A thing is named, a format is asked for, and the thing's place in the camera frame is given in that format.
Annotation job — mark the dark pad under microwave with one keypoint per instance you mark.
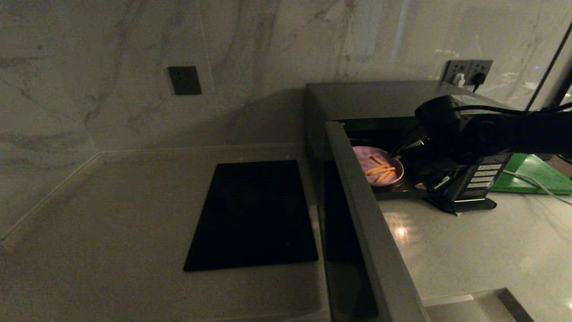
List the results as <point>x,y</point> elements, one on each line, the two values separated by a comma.
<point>469,205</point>

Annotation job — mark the silver Panasonic microwave oven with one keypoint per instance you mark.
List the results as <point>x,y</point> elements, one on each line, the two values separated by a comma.
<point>357,98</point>

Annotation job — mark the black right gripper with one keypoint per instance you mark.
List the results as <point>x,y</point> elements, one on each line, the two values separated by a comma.
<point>440,167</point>

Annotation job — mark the dark grey single wall socket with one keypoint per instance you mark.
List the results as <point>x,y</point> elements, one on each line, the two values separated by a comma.
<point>184,80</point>

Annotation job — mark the black glass microwave door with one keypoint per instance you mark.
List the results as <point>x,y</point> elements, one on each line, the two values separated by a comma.
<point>371,232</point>

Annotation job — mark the light purple plate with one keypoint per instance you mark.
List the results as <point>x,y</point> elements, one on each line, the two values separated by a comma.
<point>364,156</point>

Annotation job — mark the white power plug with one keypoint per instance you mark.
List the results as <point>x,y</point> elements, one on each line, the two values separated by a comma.
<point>459,79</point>

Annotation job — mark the grey double wall socket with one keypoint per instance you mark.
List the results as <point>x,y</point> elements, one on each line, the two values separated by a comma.
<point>458,67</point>

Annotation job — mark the green cutting board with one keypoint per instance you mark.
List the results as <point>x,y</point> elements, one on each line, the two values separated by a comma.
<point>536,174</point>

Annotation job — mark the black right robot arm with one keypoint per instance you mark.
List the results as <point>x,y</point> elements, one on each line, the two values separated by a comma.
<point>514,132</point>

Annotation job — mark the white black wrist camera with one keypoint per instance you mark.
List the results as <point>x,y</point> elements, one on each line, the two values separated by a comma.
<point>441,183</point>

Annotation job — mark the black power plug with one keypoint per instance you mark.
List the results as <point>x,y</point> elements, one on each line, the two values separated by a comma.
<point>479,78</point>

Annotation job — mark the black glass induction cooktop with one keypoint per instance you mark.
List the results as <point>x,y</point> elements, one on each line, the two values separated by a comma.
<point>252,219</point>

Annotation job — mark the golden french fry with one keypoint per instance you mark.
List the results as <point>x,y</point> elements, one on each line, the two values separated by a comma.
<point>380,170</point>
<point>377,160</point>
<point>385,177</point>

